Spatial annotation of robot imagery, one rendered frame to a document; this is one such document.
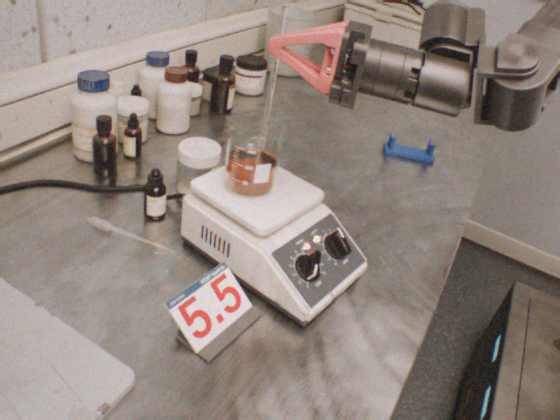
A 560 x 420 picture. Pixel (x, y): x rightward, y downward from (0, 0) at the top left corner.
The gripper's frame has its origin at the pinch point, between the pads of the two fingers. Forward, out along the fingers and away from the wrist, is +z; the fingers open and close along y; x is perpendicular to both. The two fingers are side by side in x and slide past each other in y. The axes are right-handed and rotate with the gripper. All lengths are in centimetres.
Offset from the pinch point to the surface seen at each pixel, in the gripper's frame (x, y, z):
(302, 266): 20.3, 8.6, -8.0
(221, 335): 25.3, 16.8, -1.9
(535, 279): 101, -115, -103
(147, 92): 20.3, -25.7, 26.5
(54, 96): 18.0, -11.9, 36.3
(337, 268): 22.0, 5.5, -11.9
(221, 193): 16.8, 4.2, 2.9
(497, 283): 101, -106, -84
